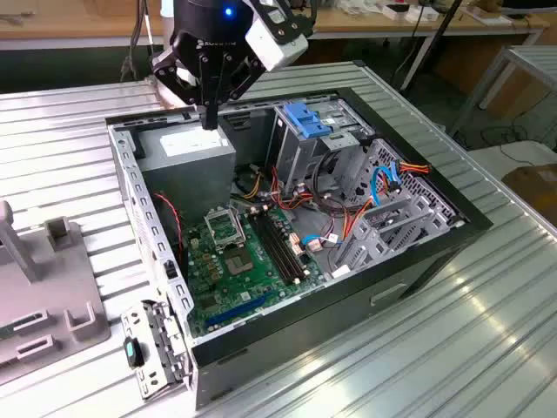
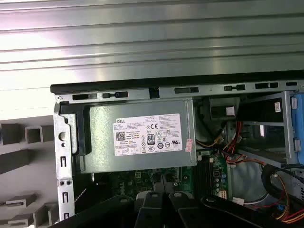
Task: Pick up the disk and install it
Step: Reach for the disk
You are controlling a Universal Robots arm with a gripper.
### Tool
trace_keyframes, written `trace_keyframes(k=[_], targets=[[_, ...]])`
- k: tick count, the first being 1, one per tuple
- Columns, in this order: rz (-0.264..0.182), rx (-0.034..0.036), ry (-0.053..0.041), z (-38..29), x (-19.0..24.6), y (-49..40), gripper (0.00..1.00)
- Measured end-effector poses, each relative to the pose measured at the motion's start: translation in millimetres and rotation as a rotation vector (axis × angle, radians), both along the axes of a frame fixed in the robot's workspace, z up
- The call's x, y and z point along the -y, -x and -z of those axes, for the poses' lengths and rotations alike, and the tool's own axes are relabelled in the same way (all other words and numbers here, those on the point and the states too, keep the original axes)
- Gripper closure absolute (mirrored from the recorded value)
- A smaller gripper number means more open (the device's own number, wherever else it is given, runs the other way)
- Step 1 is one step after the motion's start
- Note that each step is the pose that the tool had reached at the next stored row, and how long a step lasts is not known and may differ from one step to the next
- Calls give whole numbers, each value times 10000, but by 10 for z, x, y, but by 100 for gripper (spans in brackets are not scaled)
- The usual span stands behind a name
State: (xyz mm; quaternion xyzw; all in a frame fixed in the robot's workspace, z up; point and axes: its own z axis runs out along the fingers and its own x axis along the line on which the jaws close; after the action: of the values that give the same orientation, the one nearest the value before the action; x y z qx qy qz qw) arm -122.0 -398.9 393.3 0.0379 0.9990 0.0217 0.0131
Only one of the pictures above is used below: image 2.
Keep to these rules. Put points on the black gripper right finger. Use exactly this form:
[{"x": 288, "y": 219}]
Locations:
[{"x": 185, "y": 209}]

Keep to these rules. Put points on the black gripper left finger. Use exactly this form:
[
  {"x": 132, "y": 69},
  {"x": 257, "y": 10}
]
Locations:
[{"x": 147, "y": 209}]

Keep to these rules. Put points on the black RAM slot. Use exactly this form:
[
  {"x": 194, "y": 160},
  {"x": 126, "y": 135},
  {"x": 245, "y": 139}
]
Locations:
[
  {"x": 200, "y": 175},
  {"x": 208, "y": 175}
]

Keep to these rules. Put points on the green motherboard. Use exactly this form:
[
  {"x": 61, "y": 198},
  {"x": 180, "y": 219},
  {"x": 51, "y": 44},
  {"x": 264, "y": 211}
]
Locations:
[{"x": 216, "y": 162}]

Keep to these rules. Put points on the grey power supply unit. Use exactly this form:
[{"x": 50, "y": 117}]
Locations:
[{"x": 99, "y": 142}]

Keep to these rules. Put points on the black open PC case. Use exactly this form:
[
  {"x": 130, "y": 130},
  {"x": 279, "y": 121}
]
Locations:
[{"x": 213, "y": 89}]

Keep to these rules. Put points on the grey parts rack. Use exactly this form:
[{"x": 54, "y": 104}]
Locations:
[{"x": 45, "y": 133}]

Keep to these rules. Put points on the grey metal drive cage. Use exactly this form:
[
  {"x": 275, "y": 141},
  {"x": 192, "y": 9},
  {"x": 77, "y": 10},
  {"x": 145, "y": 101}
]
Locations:
[{"x": 287, "y": 114}]

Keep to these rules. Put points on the blue plastic cage latch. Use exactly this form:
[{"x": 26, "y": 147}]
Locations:
[{"x": 299, "y": 123}]

